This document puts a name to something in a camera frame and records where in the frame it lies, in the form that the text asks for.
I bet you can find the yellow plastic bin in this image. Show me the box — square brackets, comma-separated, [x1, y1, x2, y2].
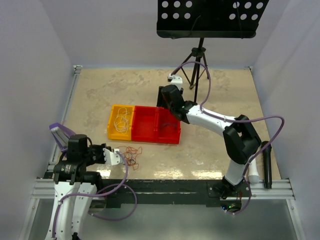
[107, 104, 135, 141]

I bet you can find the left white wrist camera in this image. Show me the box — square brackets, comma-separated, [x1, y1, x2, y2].
[102, 148, 124, 166]

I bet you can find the white wire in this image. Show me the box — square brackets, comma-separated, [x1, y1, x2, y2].
[113, 106, 133, 133]

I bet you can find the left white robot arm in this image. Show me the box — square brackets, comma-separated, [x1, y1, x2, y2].
[45, 134, 110, 240]

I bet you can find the aluminium left rail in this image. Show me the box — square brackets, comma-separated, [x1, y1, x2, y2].
[44, 65, 83, 179]

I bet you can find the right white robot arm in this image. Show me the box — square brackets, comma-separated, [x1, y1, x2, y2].
[157, 84, 262, 197]

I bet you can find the red double compartment bin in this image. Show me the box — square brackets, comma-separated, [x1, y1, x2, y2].
[131, 105, 181, 145]

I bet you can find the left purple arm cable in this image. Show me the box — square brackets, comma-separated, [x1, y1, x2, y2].
[51, 150, 138, 238]

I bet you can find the coloured wire bundle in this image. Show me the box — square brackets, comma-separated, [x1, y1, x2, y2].
[115, 145, 143, 172]

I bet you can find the purple wire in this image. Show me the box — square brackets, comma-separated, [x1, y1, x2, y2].
[159, 121, 180, 131]

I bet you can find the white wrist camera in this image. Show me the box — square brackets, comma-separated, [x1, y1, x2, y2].
[102, 148, 124, 166]
[167, 73, 183, 91]

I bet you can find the purple holder block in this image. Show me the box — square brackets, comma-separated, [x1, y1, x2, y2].
[49, 122, 76, 153]

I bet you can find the black cylinder post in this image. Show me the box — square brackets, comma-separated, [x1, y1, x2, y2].
[262, 144, 273, 190]

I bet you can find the black music stand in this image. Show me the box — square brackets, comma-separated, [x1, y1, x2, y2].
[156, 0, 271, 112]

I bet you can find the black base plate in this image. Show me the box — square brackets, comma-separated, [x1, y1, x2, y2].
[102, 179, 251, 208]

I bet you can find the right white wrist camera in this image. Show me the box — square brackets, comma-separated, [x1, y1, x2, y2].
[167, 73, 183, 91]

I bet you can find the white cylinder post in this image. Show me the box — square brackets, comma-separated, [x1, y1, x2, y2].
[248, 158, 260, 185]

